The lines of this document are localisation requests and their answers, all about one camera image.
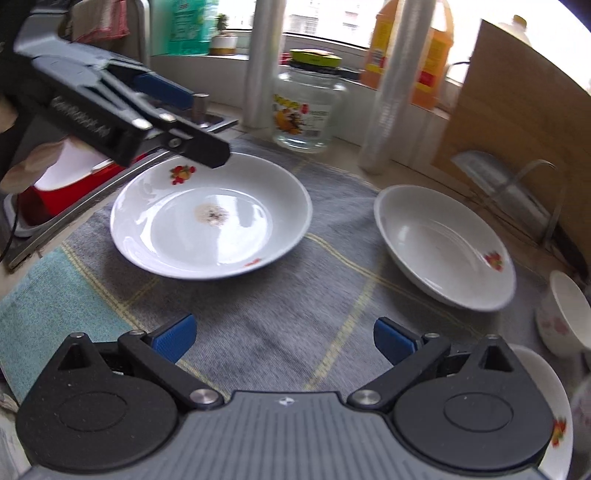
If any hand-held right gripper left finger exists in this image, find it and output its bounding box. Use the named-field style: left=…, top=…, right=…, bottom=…
left=55, top=314, right=225, bottom=412

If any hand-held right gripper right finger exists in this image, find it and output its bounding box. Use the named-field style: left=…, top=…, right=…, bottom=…
left=346, top=318, right=515, bottom=412

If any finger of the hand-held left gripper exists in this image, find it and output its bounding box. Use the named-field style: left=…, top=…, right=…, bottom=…
left=106, top=59, right=194, bottom=112
left=91, top=73, right=232, bottom=170

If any white plate fruit print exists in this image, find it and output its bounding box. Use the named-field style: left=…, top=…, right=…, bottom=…
left=508, top=344, right=574, bottom=480
left=110, top=151, right=314, bottom=280
left=373, top=185, right=517, bottom=312

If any person's left hand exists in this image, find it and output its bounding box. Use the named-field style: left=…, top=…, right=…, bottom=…
left=0, top=137, right=64, bottom=193

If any stainless steel sink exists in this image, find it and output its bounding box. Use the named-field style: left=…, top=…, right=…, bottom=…
left=0, top=102, right=241, bottom=273

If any metal sink knob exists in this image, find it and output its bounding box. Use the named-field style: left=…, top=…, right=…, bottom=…
left=191, top=92, right=211, bottom=127

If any green detergent bottle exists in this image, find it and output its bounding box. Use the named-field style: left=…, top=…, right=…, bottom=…
left=167, top=0, right=220, bottom=56

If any small potted plant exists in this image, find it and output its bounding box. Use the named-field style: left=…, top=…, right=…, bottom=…
left=210, top=14, right=240, bottom=57

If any red checked towel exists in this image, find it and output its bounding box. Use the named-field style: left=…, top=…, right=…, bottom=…
left=74, top=0, right=131, bottom=42

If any grey checked cloth mat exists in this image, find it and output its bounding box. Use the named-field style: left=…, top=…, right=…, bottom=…
left=0, top=136, right=550, bottom=416

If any white and red colander basket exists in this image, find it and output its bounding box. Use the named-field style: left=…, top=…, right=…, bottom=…
left=18, top=152, right=127, bottom=227

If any plastic wrap roll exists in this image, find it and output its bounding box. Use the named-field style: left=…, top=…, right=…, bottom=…
left=359, top=0, right=437, bottom=175
left=242, top=0, right=288, bottom=132

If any glass jar green lid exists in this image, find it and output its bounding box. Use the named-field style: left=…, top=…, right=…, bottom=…
left=271, top=48, right=348, bottom=153

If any grey rimmed dark red tub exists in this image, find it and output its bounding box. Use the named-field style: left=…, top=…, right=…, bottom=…
left=2, top=150, right=144, bottom=273

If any steel cleaver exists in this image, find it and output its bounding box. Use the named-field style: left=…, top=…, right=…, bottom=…
left=450, top=150, right=561, bottom=241

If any orange liquid bottle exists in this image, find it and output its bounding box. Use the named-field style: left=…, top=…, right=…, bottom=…
left=360, top=0, right=455, bottom=110

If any wooden cutting board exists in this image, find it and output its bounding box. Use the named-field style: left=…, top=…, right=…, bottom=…
left=431, top=18, right=591, bottom=268

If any white bottle yellow cap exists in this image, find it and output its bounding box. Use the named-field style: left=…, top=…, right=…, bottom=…
left=505, top=14, right=532, bottom=44

